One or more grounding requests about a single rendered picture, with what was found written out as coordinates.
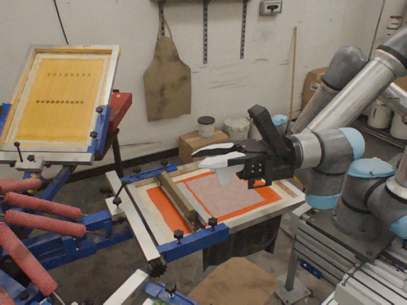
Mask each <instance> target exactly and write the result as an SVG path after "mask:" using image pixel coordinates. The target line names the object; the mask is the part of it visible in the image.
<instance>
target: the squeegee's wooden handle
mask: <svg viewBox="0 0 407 305"><path fill-rule="evenodd" d="M161 182H162V185H163V186H164V187H165V188H166V190H167V191H168V192H169V194H170V195H171V197H172V198H173V200H174V201H175V202H176V203H177V205H179V207H180V208H181V210H182V212H183V213H184V215H185V216H187V217H188V218H189V220H190V221H191V223H194V222H196V210H195V208H194V207H193V205H192V204H191V203H190V202H189V200H188V199H187V198H186V197H185V195H184V194H183V193H182V191H181V190H180V189H179V188H178V186H177V185H176V183H175V182H173V181H172V179H171V178H170V177H169V176H168V174H167V173H166V172H161Z"/></svg>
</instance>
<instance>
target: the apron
mask: <svg viewBox="0 0 407 305"><path fill-rule="evenodd" d="M162 20H164V22H165V25H166V26H167V28H168V31H169V34H170V38H169V37H167V36H163V37H161V38H160V39H159V36H160V29H161V26H162ZM143 76H144V88H145V94H146V107H147V115H148V121H150V120H157V119H163V118H167V117H179V116H181V115H182V114H191V69H190V67H189V66H188V65H186V64H185V63H184V62H183V61H182V60H181V59H180V58H179V55H178V52H177V49H176V46H175V44H174V42H173V40H172V34H171V31H170V28H169V26H168V23H167V21H166V19H165V17H164V16H162V17H161V19H160V25H159V29H158V35H157V42H156V47H155V55H154V60H153V63H152V64H151V66H150V67H149V68H148V69H147V71H146V72H145V74H144V75H143Z"/></svg>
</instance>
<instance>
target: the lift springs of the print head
mask: <svg viewBox="0 0 407 305"><path fill-rule="evenodd" d="M44 183H49V181H47V182H41V181H40V180H39V179H29V180H18V181H16V180H15V179H12V178H8V179H0V197H2V198H3V202H4V204H7V205H13V206H16V207H22V208H27V209H31V210H36V211H40V212H45V213H49V214H54V215H59V216H63V217H68V218H72V219H77V218H78V217H79V216H80V215H82V216H87V215H85V214H82V213H81V210H80V209H79V208H76V207H71V206H68V205H63V204H60V203H55V202H52V201H47V200H42V199H39V198H33V197H30V196H26V195H23V194H18V193H17V192H20V191H28V190H31V189H39V188H40V187H41V185H42V184H44ZM2 194H4V196H2ZM0 216H1V217H3V221H4V222H0V244H1V245H2V246H3V247H4V248H5V250H6V251H7V252H8V253H9V254H10V255H11V256H12V258H13V259H14V260H15V261H16V263H17V264H18V265H19V266H20V267H21V269H22V270H23V271H24V273H25V274H26V275H27V276H28V277H29V278H30V279H31V280H32V281H33V282H34V283H35V285H36V286H37V287H38V288H39V289H40V291H42V293H43V294H44V295H50V294H51V293H52V294H53V295H54V296H55V297H56V298H57V299H58V300H59V302H60V303H61V304H62V305H66V304H65V302H64V301H63V300H62V299H61V298H60V297H59V296H58V295H57V294H56V293H55V292H54V290H55V289H56V288H58V283H57V282H56V281H54V280H53V278H52V277H51V276H50V274H49V273H48V272H47V271H46V269H45V268H44V267H43V266H42V265H41V264H40V263H39V262H38V260H37V259H36V258H35V257H34V256H33V255H32V254H31V252H30V251H29V250H28V249H27V247H26V246H25V245H24V244H23V243H22V242H21V241H20V240H19V239H18V237H17V236H16V235H15V233H14V232H13V231H12V230H11V229H10V228H9V227H8V226H7V224H11V225H16V226H22V227H29V228H33V229H39V230H43V231H50V232H54V233H60V234H66V235H71V236H77V237H82V236H83V235H84V234H85V233H89V234H95V235H99V236H105V237H109V238H110V236H111V235H108V234H102V233H93V232H89V231H86V227H85V225H83V224H78V223H74V222H69V221H65V220H59V219H54V218H50V217H44V216H37V215H32V214H28V213H23V212H18V211H13V210H8V211H6V212H5V213H4V215H3V214H0ZM0 305H17V304H16V302H15V301H14V300H13V299H12V298H11V297H10V296H9V295H8V294H7V293H6V292H5V290H4V288H3V287H2V286H1V285H0Z"/></svg>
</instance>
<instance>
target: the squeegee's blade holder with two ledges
mask: <svg viewBox="0 0 407 305"><path fill-rule="evenodd" d="M161 188H162V189H163V191H164V192H165V194H166V195H167V196H168V198H169V200H170V201H171V202H172V204H173V205H174V206H175V208H176V210H177V211H178V213H179V214H181V216H182V218H183V219H184V220H185V221H186V219H185V218H184V216H185V215H184V213H183V212H182V210H181V208H180V207H179V205H177V203H176V202H175V201H174V200H173V198H172V197H171V195H170V194H169V192H168V191H167V190H166V188H165V187H164V186H161Z"/></svg>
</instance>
